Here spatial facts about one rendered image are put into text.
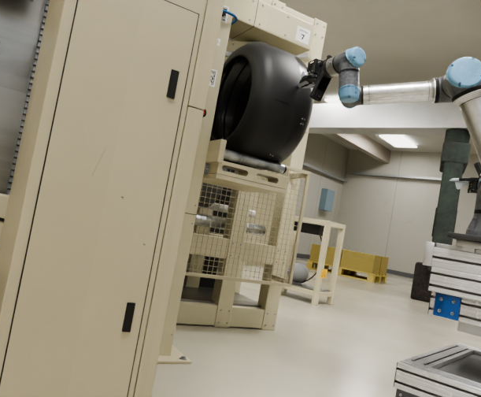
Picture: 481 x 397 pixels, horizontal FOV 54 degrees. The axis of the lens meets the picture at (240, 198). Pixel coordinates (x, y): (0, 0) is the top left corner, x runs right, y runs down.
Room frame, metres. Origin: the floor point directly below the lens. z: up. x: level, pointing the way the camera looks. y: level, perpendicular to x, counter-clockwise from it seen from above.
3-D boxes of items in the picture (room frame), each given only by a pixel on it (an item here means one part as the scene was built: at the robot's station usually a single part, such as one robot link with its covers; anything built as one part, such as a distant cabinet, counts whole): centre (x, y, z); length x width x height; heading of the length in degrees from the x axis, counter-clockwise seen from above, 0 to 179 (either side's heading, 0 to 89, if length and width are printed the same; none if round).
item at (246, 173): (2.08, -0.02, 0.84); 0.36 x 0.09 x 0.06; 119
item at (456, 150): (7.11, -3.12, 1.52); 1.01 x 0.80 x 3.04; 141
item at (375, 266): (9.50, -2.37, 0.25); 1.45 x 1.04 x 0.50; 50
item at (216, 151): (2.12, 0.20, 0.90); 0.40 x 0.03 x 0.10; 29
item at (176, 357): (2.06, 0.26, 0.01); 0.27 x 0.27 x 0.02; 29
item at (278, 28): (2.53, 0.08, 1.71); 0.61 x 0.25 x 0.15; 119
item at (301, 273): (4.74, -0.75, 0.40); 0.60 x 0.35 x 0.80; 50
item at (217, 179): (2.20, 0.05, 0.80); 0.37 x 0.36 x 0.02; 29
